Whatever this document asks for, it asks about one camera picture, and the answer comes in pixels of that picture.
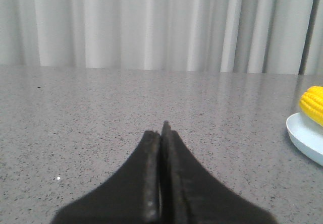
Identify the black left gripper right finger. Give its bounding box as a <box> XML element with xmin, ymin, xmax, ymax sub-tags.
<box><xmin>160</xmin><ymin>121</ymin><xmax>277</xmax><ymax>223</ymax></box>

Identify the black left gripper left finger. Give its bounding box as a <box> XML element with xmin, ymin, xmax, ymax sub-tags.
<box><xmin>52</xmin><ymin>131</ymin><xmax>160</xmax><ymax>223</ymax></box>

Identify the light blue round plate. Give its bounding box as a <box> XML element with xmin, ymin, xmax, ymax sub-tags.
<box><xmin>286</xmin><ymin>113</ymin><xmax>322</xmax><ymax>166</ymax></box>

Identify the yellow corn cob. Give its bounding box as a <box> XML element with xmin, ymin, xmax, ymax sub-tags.
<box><xmin>299</xmin><ymin>86</ymin><xmax>323</xmax><ymax>126</ymax></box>

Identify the grey pleated curtain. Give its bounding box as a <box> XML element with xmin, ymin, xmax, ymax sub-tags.
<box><xmin>1</xmin><ymin>0</ymin><xmax>322</xmax><ymax>75</ymax></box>

